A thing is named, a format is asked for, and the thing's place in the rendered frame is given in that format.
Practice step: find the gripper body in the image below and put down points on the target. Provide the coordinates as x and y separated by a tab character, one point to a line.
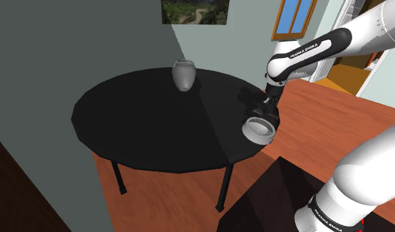
272	98

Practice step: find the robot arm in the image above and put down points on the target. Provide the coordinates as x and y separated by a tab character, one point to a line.
361	38

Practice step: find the white bowl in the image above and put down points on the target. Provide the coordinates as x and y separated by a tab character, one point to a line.
258	131

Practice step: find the white framed doorway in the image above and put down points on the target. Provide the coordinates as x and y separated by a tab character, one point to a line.
351	74

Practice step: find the wooden framed window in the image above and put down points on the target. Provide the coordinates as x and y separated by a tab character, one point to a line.
293	17

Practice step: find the grey vase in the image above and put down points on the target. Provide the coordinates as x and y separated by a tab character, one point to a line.
184	75

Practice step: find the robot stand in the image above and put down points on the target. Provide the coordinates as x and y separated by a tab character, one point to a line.
268	192

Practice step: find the round black table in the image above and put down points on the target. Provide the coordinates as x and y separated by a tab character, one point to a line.
146	128

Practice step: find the landscape wall picture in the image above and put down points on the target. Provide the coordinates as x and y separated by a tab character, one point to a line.
195	11

